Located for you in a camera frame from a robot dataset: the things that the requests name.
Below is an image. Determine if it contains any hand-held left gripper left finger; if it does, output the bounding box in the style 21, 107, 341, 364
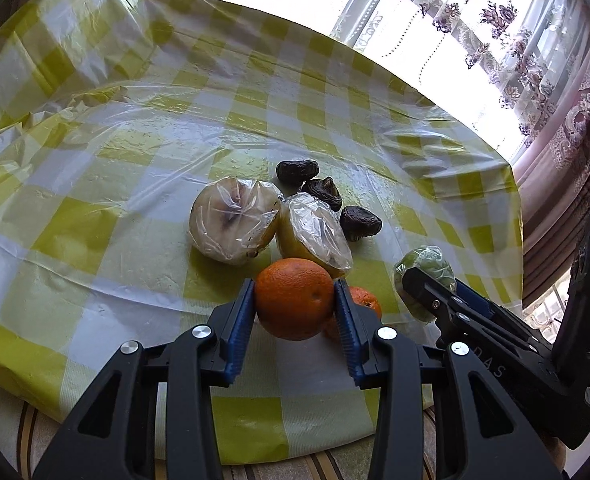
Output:
32, 279, 256, 480

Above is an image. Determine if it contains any small orange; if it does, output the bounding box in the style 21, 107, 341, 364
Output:
323, 286, 382, 338

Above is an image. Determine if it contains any large orange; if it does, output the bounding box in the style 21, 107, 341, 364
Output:
254, 257, 336, 342

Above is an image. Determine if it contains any round plastic-wrapped cut fruit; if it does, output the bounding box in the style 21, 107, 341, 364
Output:
190, 177, 282, 265

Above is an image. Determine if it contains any white window frame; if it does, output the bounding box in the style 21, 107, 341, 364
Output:
329, 0, 393, 53

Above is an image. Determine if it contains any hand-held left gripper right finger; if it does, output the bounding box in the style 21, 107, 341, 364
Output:
332, 279, 563, 480

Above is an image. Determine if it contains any pink patterned curtain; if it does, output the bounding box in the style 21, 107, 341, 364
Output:
509, 7, 590, 313

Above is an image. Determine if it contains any yellow plastic-wrapped cut fruit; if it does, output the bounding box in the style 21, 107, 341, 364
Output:
276, 193, 353, 279

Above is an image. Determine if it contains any green plastic-wrapped fruit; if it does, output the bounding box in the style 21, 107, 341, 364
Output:
393, 245, 457, 324

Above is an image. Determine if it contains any striped brown cushion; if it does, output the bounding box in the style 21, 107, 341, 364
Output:
0, 372, 568, 480

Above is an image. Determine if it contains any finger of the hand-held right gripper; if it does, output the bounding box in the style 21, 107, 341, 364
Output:
401, 266, 506, 348
455, 283, 522, 332

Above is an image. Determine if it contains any yellow checked plastic tablecloth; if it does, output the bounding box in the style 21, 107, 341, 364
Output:
0, 0, 526, 466

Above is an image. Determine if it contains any floral lace curtain valance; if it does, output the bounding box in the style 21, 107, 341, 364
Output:
330, 0, 590, 148

